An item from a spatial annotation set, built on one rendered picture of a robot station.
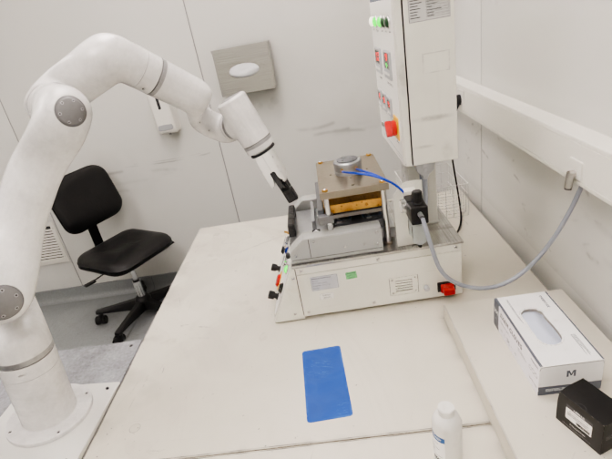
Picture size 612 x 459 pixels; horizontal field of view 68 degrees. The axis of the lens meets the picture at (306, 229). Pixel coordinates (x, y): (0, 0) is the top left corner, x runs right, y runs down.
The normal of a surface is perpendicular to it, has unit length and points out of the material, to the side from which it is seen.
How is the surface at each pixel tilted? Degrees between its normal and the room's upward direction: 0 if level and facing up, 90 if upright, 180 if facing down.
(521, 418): 0
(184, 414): 0
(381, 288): 90
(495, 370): 0
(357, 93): 90
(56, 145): 122
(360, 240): 90
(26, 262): 77
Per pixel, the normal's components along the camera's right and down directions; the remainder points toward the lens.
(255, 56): 0.00, 0.43
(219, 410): -0.17, -0.89
